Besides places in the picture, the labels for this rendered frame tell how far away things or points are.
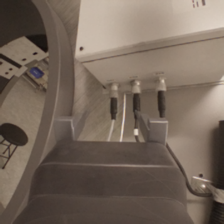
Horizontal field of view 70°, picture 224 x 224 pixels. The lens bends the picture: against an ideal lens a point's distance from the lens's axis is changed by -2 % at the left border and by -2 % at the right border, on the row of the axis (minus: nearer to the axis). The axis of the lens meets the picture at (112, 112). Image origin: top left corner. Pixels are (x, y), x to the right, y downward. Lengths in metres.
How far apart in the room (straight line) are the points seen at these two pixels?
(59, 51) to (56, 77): 0.06
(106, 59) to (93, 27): 0.04
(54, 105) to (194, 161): 0.24
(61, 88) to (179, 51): 0.20
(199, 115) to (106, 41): 0.17
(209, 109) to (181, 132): 0.05
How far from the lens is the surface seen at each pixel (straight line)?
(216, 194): 0.24
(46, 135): 0.29
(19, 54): 1.03
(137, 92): 0.25
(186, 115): 0.27
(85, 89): 0.33
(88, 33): 0.22
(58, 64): 0.33
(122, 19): 0.21
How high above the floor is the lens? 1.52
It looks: 4 degrees down
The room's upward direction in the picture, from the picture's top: 45 degrees clockwise
